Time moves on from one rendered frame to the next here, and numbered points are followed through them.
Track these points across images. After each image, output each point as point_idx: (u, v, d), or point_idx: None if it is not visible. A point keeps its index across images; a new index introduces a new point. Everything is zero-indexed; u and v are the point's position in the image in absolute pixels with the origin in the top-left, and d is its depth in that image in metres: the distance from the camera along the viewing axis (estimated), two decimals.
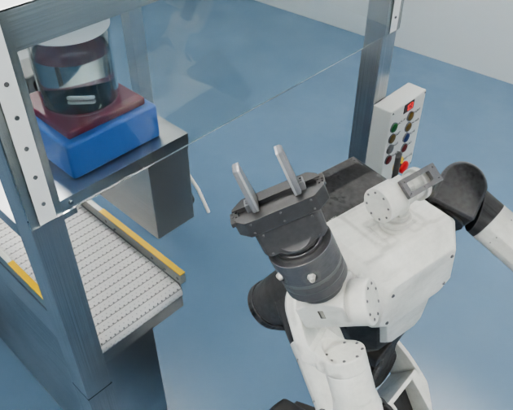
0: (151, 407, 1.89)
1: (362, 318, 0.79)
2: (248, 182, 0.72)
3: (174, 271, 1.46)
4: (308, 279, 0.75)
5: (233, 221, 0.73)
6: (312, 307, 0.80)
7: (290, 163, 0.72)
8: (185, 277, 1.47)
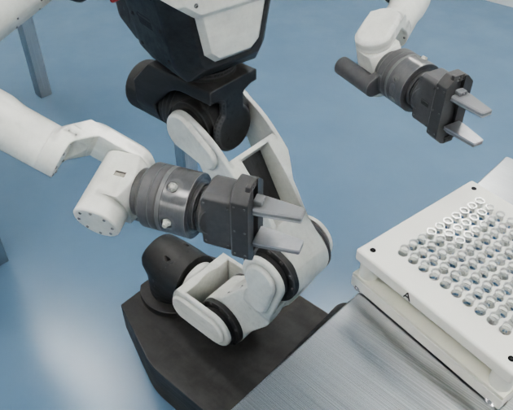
0: None
1: (92, 206, 0.75)
2: (280, 207, 0.73)
3: None
4: (165, 220, 0.74)
5: (251, 188, 0.70)
6: (133, 172, 0.77)
7: (279, 237, 0.77)
8: None
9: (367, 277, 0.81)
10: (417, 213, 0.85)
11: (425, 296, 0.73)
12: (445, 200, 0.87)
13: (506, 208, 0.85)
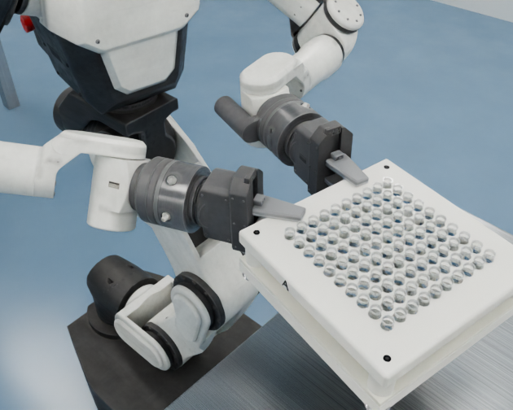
0: None
1: (101, 224, 0.78)
2: (280, 207, 0.73)
3: None
4: (164, 213, 0.74)
5: (250, 179, 0.70)
6: (125, 181, 0.76)
7: None
8: None
9: (252, 263, 0.72)
10: (316, 193, 0.75)
11: (304, 285, 0.64)
12: None
13: (418, 189, 0.76)
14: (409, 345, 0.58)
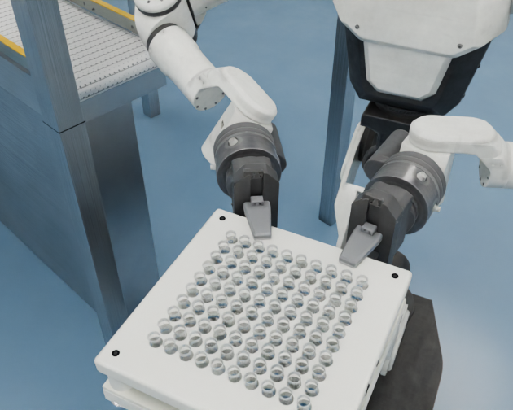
0: (135, 232, 1.79)
1: (203, 147, 0.90)
2: (266, 221, 0.71)
3: None
4: (215, 163, 0.81)
5: (247, 174, 0.70)
6: (225, 126, 0.85)
7: None
8: None
9: None
10: (306, 237, 0.69)
11: (175, 269, 0.66)
12: None
13: (378, 312, 0.61)
14: (138, 365, 0.56)
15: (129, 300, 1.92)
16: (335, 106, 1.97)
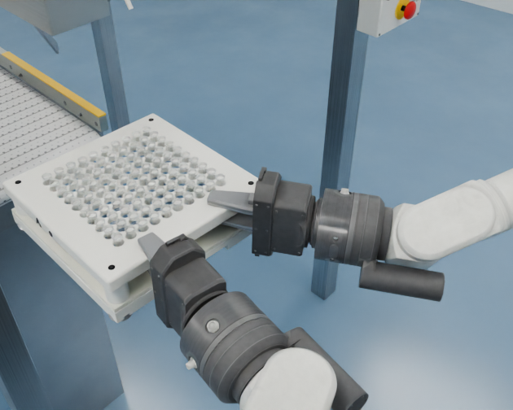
0: (85, 333, 1.47)
1: None
2: (232, 207, 0.73)
3: (91, 112, 1.05)
4: None
5: (260, 171, 0.71)
6: (396, 207, 0.72)
7: (232, 226, 0.75)
8: (107, 123, 1.06)
9: None
10: (196, 227, 0.71)
11: (206, 150, 0.82)
12: None
13: (84, 242, 0.69)
14: (134, 126, 0.87)
15: (83, 406, 1.61)
16: (329, 172, 1.66)
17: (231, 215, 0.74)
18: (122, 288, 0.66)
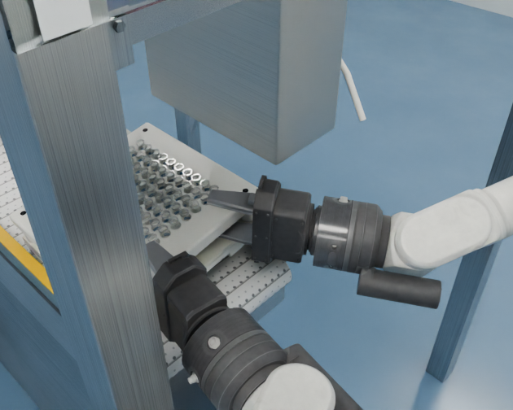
0: None
1: None
2: (232, 207, 0.73)
3: None
4: None
5: (260, 179, 0.72)
6: (395, 215, 0.73)
7: (231, 240, 0.77)
8: None
9: None
10: (195, 245, 0.73)
11: (200, 159, 0.83)
12: None
13: None
14: (129, 139, 0.88)
15: None
16: (475, 254, 1.43)
17: (229, 225, 0.76)
18: None
